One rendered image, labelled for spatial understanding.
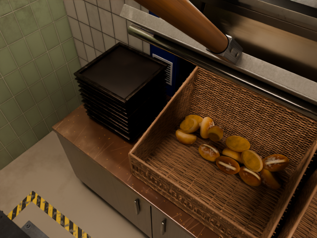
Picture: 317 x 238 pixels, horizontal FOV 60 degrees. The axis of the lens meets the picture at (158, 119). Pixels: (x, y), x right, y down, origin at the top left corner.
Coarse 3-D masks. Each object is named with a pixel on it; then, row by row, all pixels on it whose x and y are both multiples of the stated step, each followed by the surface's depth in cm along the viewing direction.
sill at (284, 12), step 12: (228, 0) 95; (240, 0) 92; (252, 0) 90; (264, 0) 88; (276, 0) 88; (288, 0) 88; (264, 12) 90; (276, 12) 87; (288, 12) 85; (300, 12) 83; (312, 12) 83; (300, 24) 85; (312, 24) 83
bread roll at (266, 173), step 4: (260, 172) 109; (264, 172) 107; (268, 172) 106; (272, 172) 108; (264, 176) 107; (268, 176) 106; (272, 176) 106; (276, 176) 109; (264, 180) 107; (268, 180) 106; (272, 180) 106; (276, 180) 106; (264, 184) 109; (268, 184) 107; (272, 184) 106; (276, 184) 106; (280, 184) 106; (272, 188) 108; (276, 188) 107
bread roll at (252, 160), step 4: (244, 152) 109; (248, 152) 109; (252, 152) 108; (244, 156) 109; (248, 156) 108; (252, 156) 108; (256, 156) 107; (244, 160) 109; (248, 160) 108; (252, 160) 107; (256, 160) 107; (260, 160) 107; (244, 164) 109; (248, 164) 108; (252, 164) 107; (256, 164) 106; (260, 164) 106; (248, 168) 108; (252, 168) 107; (256, 168) 106; (260, 168) 106
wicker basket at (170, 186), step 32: (192, 96) 126; (224, 96) 116; (256, 96) 108; (160, 128) 116; (224, 128) 123; (256, 128) 114; (288, 128) 106; (160, 160) 118; (192, 160) 118; (160, 192) 108; (192, 192) 109; (224, 192) 109; (256, 192) 109; (288, 192) 90; (224, 224) 91; (256, 224) 100
